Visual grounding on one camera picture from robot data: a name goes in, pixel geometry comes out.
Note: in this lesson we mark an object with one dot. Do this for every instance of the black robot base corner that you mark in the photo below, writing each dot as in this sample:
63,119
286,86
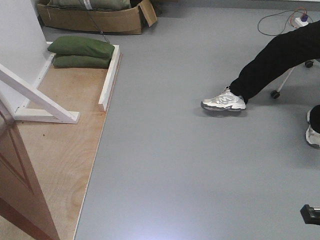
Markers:
310,215

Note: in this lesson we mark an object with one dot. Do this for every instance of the brown wooden door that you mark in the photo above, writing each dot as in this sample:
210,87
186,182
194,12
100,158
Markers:
22,201

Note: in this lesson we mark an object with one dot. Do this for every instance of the white wooden base strip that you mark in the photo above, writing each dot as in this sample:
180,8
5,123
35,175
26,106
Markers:
110,80

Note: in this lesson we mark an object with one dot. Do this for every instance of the open cardboard box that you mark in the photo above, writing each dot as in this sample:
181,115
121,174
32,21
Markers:
126,22

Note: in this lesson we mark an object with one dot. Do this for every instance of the plywood base board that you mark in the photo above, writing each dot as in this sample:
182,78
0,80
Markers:
63,155

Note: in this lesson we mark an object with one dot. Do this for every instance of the lower green sandbag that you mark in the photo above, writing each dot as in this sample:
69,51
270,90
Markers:
81,61

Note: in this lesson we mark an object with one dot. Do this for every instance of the olive green sack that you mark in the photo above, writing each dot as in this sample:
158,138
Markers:
95,5

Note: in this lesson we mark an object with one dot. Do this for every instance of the seated person in white shirt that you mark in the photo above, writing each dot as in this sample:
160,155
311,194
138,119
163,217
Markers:
282,53

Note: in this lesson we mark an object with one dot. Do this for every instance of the white power strip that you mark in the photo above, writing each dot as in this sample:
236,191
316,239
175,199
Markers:
300,22

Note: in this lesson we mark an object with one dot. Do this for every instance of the white wooden door frame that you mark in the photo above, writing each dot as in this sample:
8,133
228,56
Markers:
50,111

